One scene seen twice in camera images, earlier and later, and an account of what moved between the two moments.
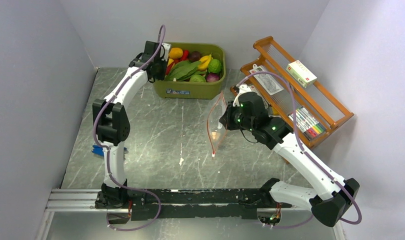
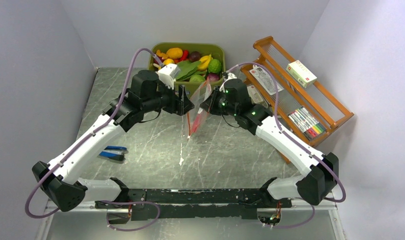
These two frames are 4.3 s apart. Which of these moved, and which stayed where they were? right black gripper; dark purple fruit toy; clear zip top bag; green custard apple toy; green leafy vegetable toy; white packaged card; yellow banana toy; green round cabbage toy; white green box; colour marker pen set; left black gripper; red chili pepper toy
Moved: right black gripper; clear zip top bag; red chili pepper toy; left black gripper
Stayed: colour marker pen set; dark purple fruit toy; yellow banana toy; green leafy vegetable toy; white packaged card; green round cabbage toy; green custard apple toy; white green box
